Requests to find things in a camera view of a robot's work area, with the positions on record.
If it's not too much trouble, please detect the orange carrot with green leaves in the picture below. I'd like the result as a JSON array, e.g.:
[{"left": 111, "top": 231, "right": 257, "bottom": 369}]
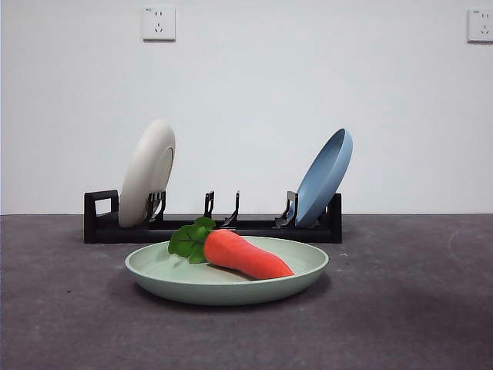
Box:
[{"left": 167, "top": 216, "right": 296, "bottom": 280}]

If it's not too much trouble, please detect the green plate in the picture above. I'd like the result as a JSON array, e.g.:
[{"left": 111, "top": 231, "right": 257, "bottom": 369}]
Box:
[{"left": 124, "top": 234, "right": 330, "bottom": 307}]

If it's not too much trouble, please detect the blue plate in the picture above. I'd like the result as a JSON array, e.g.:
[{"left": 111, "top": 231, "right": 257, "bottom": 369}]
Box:
[{"left": 294, "top": 128, "right": 354, "bottom": 228}]

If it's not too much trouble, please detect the white plate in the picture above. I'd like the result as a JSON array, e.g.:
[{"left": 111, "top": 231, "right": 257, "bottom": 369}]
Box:
[{"left": 118, "top": 118, "right": 176, "bottom": 228}]

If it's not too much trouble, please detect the black plate rack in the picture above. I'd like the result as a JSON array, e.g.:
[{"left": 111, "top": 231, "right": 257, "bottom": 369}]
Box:
[{"left": 83, "top": 189, "right": 343, "bottom": 244}]

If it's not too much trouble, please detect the white wall socket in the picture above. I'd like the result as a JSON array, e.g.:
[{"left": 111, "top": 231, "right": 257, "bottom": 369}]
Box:
[
  {"left": 142, "top": 5, "right": 176, "bottom": 42},
  {"left": 466, "top": 8, "right": 493, "bottom": 43}
]

